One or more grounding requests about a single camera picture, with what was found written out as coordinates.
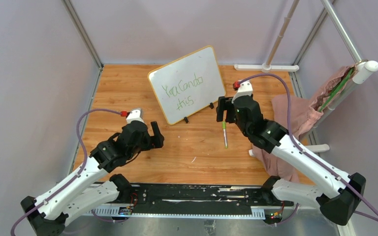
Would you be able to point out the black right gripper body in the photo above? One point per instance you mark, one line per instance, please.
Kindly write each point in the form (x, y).
(240, 125)

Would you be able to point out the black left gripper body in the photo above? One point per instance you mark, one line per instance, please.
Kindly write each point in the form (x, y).
(144, 145)

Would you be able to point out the green white marker pen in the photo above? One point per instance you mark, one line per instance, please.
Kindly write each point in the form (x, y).
(224, 134)

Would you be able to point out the yellow framed whiteboard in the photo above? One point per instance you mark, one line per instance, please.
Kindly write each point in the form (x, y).
(187, 85)

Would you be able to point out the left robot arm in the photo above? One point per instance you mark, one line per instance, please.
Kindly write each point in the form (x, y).
(50, 213)

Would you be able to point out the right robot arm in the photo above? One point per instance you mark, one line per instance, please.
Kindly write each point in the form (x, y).
(335, 192)

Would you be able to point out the white clothes rack base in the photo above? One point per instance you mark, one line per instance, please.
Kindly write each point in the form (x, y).
(274, 68)

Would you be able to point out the pink cloth shorts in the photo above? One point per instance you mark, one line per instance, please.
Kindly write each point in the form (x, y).
(303, 116)

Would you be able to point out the white rack side foot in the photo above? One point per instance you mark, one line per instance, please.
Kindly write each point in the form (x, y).
(314, 148)

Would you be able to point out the green clothes hanger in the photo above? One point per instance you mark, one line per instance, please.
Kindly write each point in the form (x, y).
(335, 89)

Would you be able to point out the silver clothes rack pole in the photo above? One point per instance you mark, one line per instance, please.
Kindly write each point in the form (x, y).
(281, 33)

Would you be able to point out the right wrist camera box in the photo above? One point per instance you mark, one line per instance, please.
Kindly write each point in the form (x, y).
(242, 89)

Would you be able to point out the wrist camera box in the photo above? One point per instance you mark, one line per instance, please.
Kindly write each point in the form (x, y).
(134, 115)
(242, 89)

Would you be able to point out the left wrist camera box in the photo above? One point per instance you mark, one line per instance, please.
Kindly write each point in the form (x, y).
(134, 115)

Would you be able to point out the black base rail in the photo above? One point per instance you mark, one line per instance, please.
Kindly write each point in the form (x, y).
(190, 199)

